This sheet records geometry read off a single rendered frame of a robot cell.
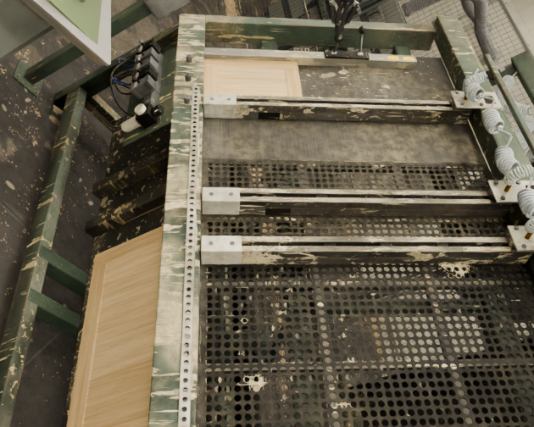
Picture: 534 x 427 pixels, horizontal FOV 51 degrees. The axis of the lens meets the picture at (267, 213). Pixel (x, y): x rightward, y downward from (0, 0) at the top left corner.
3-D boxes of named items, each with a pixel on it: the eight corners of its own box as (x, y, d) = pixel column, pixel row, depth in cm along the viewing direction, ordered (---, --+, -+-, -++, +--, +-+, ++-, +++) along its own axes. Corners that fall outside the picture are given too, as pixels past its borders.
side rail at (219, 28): (205, 35, 270) (205, 14, 262) (426, 44, 282) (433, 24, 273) (204, 42, 267) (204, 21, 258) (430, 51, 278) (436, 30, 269)
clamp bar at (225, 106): (204, 104, 228) (203, 53, 210) (485, 112, 240) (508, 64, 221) (203, 120, 222) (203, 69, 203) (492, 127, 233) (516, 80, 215)
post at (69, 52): (25, 70, 276) (146, -5, 250) (34, 79, 280) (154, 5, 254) (21, 77, 272) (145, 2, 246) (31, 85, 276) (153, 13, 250)
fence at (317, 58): (204, 55, 250) (204, 47, 247) (412, 63, 259) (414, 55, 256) (204, 62, 247) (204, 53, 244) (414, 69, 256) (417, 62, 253)
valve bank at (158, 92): (113, 47, 244) (157, 20, 236) (135, 69, 254) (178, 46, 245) (97, 123, 212) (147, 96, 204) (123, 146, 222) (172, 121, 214)
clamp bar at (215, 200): (203, 196, 196) (202, 146, 178) (526, 200, 208) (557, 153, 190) (202, 219, 190) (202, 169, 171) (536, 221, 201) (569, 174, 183)
